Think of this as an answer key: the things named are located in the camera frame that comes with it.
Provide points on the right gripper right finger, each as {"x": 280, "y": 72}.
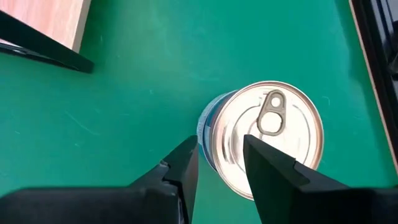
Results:
{"x": 311, "y": 205}

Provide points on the blue red label can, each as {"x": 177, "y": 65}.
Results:
{"x": 201, "y": 124}
{"x": 295, "y": 124}

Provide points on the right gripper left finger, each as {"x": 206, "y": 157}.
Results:
{"x": 124, "y": 205}

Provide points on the wooden shelf black metal frame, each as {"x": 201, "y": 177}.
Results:
{"x": 46, "y": 18}

